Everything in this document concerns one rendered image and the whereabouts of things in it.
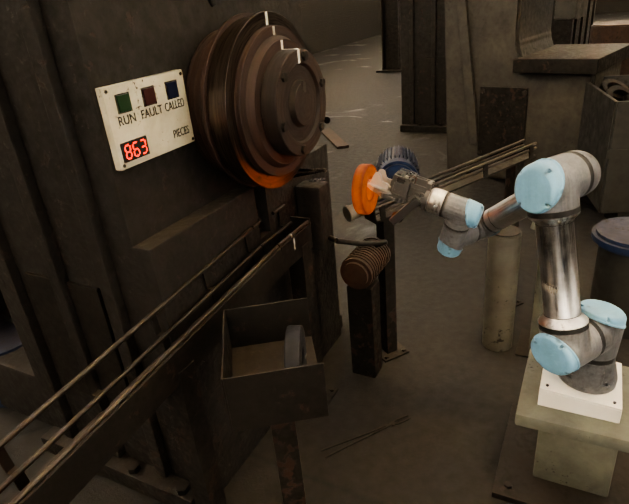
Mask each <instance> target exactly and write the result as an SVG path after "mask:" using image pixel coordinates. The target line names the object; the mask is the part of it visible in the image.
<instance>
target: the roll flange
mask: <svg viewBox="0 0 629 504"><path fill-rule="evenodd" d="M252 15H254V13H240V14H237V15H234V16H232V17H231V18H229V19H228V20H227V21H226V22H224V23H223V25H222V26H221V27H220V28H219V29H218V30H215V31H213V32H211V33H210V34H208V35H207V36H206V37H205V38H204V39H203V40H202V41H201V42H200V44H199V45H198V47H197V49H196V50H195V52H194V54H193V57H192V59H191V62H190V66H189V69H188V74H187V80H186V97H187V102H188V107H189V112H190V118H191V123H192V128H193V134H194V139H195V144H196V146H197V148H198V149H199V151H200V153H201V154H202V156H203V157H204V158H205V159H206V161H207V162H208V163H209V164H210V165H212V166H213V167H214V168H216V169H218V170H220V171H223V172H225V173H226V174H227V176H229V177H230V178H231V179H232V180H233V181H235V182H237V183H238V184H241V185H244V186H250V187H255V186H258V185H256V184H255V183H248V182H245V181H242V180H240V179H239V178H237V177H236V176H235V175H234V174H233V173H232V172H231V171H230V170H229V169H228V168H227V167H226V165H225V164H224V162H223V161H222V159H221V157H220V155H219V153H218V151H217V148H216V146H215V143H214V140H213V137H212V134H211V130H210V125H209V119H208V112H207V80H208V73H209V67H210V63H211V59H212V56H213V52H214V50H215V47H216V45H217V43H218V41H219V39H220V37H221V36H222V34H223V33H224V31H225V30H226V29H227V28H228V27H229V26H230V25H231V24H232V23H233V22H235V21H236V20H238V19H240V18H243V17H250V16H252Z"/></svg>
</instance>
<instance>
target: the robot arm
mask: <svg viewBox="0 0 629 504"><path fill-rule="evenodd" d="M405 170H406V171H405ZM408 171H409V172H408ZM417 174H418V173H416V172H413V171H410V170H407V169H404V168H401V169H400V170H399V171H397V172H396V173H395V174H394V176H393V179H389V178H388V177H387V175H386V171H385V170H384V169H380V170H379V171H378V172H376V173H375V174H374V176H373V178H372V179H369V181H368V183H367V187H368V188H369V189H370V190H372V191H373V192H374V193H376V194H377V195H379V196H381V197H383V198H385V199H389V200H392V201H394V202H398V203H405V204H406V205H405V206H403V207H402V208H401V209H400V210H399V211H395V212H394V213H393V214H392V217H391V218H390V219H389V221H390V222H391V223H392V224H393V225H396V224H397V223H400V222H402V221H403V219H404V217H405V216H406V215H408V214H409V213H410V212H411V211H413V210H414V209H415V208H416V207H417V206H419V205H420V204H421V209H423V210H426V211H427V212H429V213H432V214H435V215H437V216H440V217H443V218H445V220H444V224H443V227H442V230H441V233H440V236H439V237H438V239H439V240H438V244H437V249H438V251H439V252H440V253H441V254H442V255H444V256H446V257H450V258H454V257H457V256H459V255H460V253H461V251H462V250H463V247H464V246H466V245H469V244H471V243H474V242H476V241H479V240H481V239H484V238H487V237H490V236H493V235H495V234H496V233H498V232H500V231H501V230H502V229H504V228H506V227H508V226H510V225H512V224H514V223H516V222H518V221H520V220H522V219H524V218H526V217H528V218H529V219H530V220H532V221H533V222H534V223H535V229H536V239H537V250H538V260H539V270H540V281H541V291H542V301H543V311H544V313H543V314H542V315H541V316H540V317H539V318H538V327H539V334H537V335H535V336H534V338H533V339H532V341H531V351H532V354H533V356H534V358H535V359H536V361H537V362H538V363H539V364H540V365H541V366H542V367H543V368H544V369H545V370H547V371H548V372H550V373H553V374H555V375H558V376H559V378H560V379H561V380H562V381H563V382H564V383H565V384H566V385H568V386H569V387H571V388H573V389H575V390H577V391H580V392H583V393H587V394H593V395H602V394H607V393H609V392H611V391H613V390H614V389H615V387H616V384H617V380H618V374H617V367H616V357H617V353H618V350H619V346H620V343H621V339H622V336H623V332H624V329H625V328H626V321H627V317H626V314H625V313H624V312H623V311H622V310H621V309H620V308H618V307H617V306H615V305H613V304H611V303H608V302H605V301H601V300H595V299H587V300H583V301H580V288H579V275H578V263H577V250H576V237H575V225H574V219H575V218H576V217H577V216H578V215H579V214H580V212H581V208H580V198H581V197H583V196H585V195H587V194H589V193H590V192H592V191H593V190H594V189H595V188H596V187H597V185H598V184H599V181H600V178H601V167H600V164H599V162H598V161H597V159H596V158H595V157H594V156H593V155H591V154H590V153H588V152H585V151H581V150H571V151H567V152H564V153H561V154H558V155H554V156H551V157H548V158H542V159H539V160H536V161H535V162H533V163H531V164H529V165H527V166H525V167H524V168H523V169H522V170H521V172H520V173H519V174H518V176H517V178H516V181H515V186H514V193H515V194H513V195H511V196H509V197H508V198H506V199H504V200H503V201H501V202H499V203H497V204H496V205H494V206H492V207H490V208H489V209H487V210H485V211H484V206H483V205H482V204H481V203H478V202H476V201H474V200H472V199H468V198H465V197H462V196H459V195H456V194H453V193H450V192H448V191H445V190H442V189H439V188H434V187H433V186H434V183H435V181H433V180H430V179H427V178H424V177H421V176H418V175H417ZM410 200H411V201H410Z"/></svg>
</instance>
